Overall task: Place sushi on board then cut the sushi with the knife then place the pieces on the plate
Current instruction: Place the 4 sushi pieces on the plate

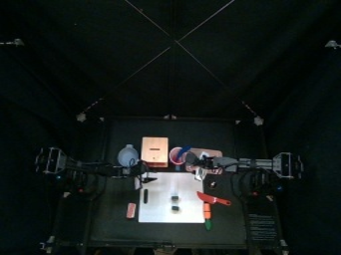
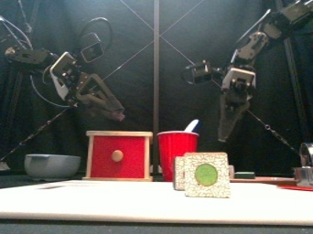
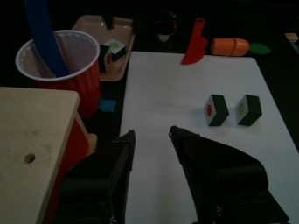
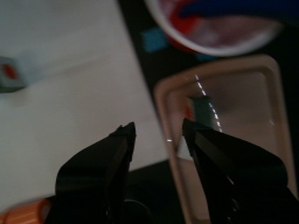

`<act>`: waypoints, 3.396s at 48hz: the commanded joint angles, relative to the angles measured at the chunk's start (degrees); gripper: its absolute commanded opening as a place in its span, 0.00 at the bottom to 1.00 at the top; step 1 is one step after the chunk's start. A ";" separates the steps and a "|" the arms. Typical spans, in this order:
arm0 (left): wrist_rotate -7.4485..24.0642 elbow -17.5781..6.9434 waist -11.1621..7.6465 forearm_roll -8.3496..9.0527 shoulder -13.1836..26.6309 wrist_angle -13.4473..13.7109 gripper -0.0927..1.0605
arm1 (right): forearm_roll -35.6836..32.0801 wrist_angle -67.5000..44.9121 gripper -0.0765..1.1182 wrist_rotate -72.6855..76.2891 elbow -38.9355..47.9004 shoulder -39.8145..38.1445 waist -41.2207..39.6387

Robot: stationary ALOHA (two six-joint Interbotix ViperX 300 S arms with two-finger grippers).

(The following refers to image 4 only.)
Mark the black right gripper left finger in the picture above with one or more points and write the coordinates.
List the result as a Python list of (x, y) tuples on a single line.
[(91, 175)]

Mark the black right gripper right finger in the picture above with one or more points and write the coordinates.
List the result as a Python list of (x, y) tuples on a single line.
[(241, 180)]

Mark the white cutting board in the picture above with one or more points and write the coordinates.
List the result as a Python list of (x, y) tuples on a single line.
[(78, 102)]

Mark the toy sushi roll piece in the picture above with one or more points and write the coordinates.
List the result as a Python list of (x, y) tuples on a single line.
[(10, 75), (203, 112)]

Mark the orange toy carrot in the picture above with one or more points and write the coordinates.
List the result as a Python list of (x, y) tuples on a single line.
[(26, 213)]

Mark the blue tape piece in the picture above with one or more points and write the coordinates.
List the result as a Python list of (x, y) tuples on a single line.
[(154, 39)]

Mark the blue plastic utensil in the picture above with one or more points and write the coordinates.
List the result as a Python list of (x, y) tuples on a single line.
[(241, 8)]

